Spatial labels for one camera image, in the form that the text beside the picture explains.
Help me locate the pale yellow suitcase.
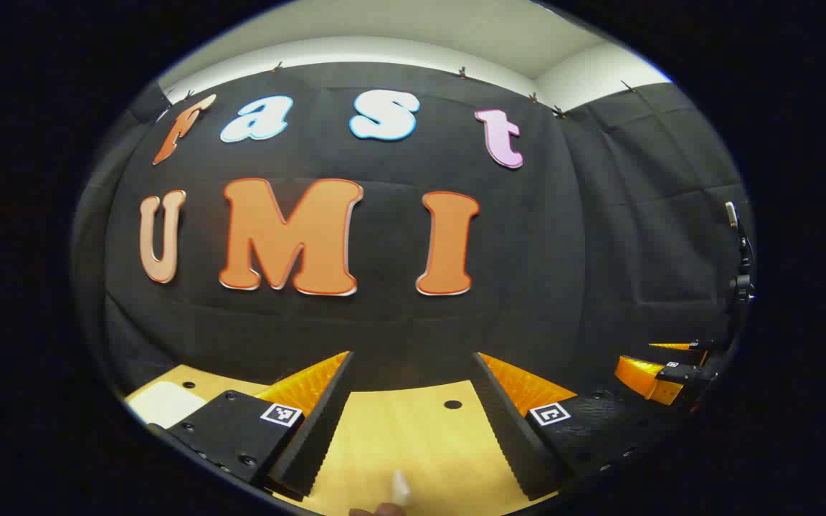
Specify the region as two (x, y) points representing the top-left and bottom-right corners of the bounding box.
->
(126, 381), (207, 429)

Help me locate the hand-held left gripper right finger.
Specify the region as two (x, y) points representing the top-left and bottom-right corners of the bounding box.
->
(470, 350), (683, 502)

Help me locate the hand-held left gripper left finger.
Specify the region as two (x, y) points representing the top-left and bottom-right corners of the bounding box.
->
(146, 350), (355, 502)

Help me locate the white squeeze tube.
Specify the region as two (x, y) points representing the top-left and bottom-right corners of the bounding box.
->
(390, 469), (414, 508)

